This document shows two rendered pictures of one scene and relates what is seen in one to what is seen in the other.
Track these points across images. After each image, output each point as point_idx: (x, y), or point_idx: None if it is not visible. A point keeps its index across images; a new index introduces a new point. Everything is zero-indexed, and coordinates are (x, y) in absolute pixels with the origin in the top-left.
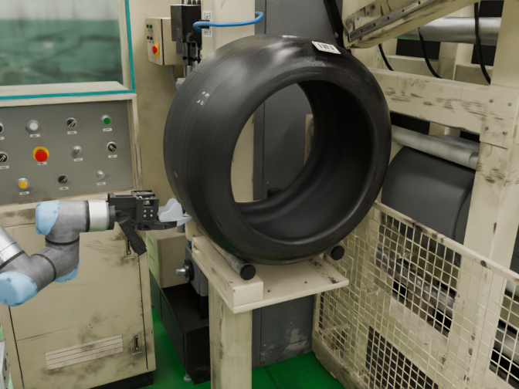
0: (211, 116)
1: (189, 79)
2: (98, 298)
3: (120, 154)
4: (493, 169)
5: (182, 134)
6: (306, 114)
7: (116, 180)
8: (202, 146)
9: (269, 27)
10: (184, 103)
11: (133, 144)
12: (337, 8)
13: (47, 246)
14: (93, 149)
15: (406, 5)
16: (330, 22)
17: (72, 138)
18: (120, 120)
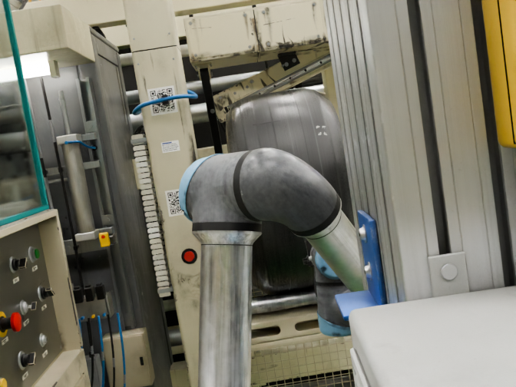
0: (339, 140)
1: (265, 130)
2: None
3: (47, 302)
4: None
5: (318, 166)
6: (137, 212)
7: (51, 343)
8: (345, 166)
9: (110, 121)
10: (289, 145)
11: (58, 282)
12: (211, 87)
13: (345, 290)
14: (31, 301)
15: (292, 74)
16: (206, 100)
17: (17, 289)
18: (39, 253)
